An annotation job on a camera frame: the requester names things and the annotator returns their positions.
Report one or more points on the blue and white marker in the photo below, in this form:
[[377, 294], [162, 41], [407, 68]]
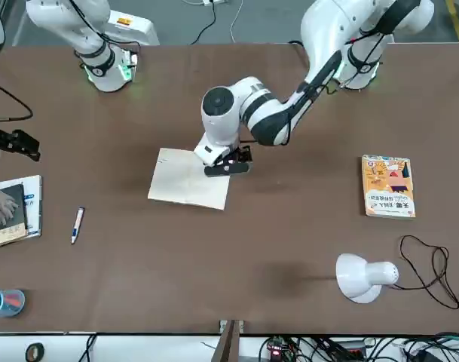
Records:
[[77, 226]]

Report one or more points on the white floor power strip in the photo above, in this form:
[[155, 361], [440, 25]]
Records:
[[214, 2]]

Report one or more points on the aluminium frame post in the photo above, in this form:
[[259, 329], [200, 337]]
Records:
[[229, 343]]

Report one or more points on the black tape roll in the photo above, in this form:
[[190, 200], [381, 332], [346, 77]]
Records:
[[28, 352]]

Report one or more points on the white box orange label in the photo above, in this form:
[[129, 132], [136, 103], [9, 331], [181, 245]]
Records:
[[135, 30]]

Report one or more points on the orange yellow illustrated book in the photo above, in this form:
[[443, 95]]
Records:
[[389, 188]]

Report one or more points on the white book blue print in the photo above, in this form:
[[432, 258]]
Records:
[[34, 203]]

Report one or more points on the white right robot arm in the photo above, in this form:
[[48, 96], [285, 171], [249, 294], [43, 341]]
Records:
[[101, 60]]

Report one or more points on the dark book with hands cover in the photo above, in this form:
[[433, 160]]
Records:
[[5, 211]]

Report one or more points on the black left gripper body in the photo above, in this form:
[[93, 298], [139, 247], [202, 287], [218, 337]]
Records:
[[229, 167]]

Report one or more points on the black finned power supply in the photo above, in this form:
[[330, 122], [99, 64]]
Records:
[[351, 347]]

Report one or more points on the translucent blue pen cup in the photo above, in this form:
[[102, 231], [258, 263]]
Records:
[[10, 305]]

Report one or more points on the small circuit board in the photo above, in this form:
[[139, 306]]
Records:
[[276, 348]]

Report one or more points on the white desk lamp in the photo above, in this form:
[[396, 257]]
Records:
[[357, 279]]

